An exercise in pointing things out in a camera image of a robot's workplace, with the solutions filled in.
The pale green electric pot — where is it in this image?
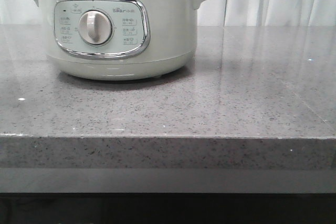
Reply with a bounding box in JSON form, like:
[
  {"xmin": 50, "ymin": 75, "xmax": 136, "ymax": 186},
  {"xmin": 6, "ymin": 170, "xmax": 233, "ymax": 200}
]
[{"xmin": 33, "ymin": 0, "xmax": 206, "ymax": 80}]

